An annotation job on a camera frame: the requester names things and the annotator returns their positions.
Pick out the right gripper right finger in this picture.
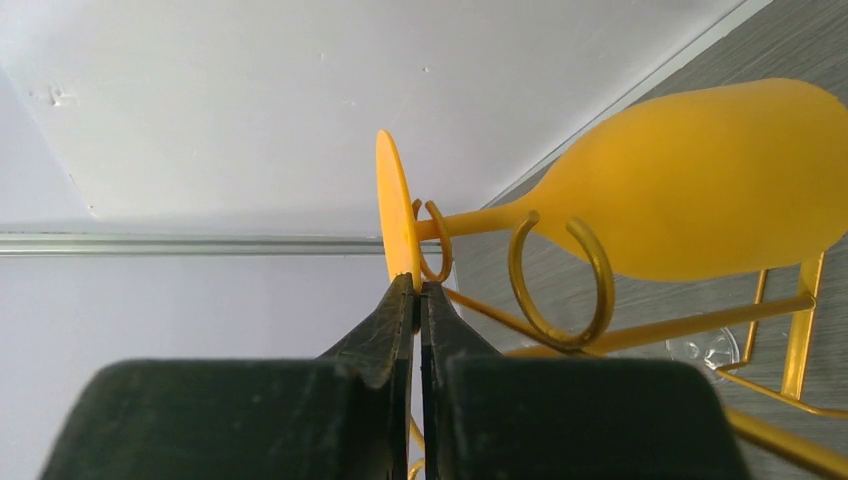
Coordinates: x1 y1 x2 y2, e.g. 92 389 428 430
421 282 751 479

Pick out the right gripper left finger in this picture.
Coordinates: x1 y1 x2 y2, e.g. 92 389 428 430
41 274 414 479

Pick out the yellow wine glass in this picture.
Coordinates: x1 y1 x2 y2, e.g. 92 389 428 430
376 78 847 282

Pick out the gold wire glass rack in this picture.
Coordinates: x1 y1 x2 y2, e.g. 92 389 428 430
426 227 847 479

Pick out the left aluminium frame post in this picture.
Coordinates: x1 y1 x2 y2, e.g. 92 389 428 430
1 233 384 257

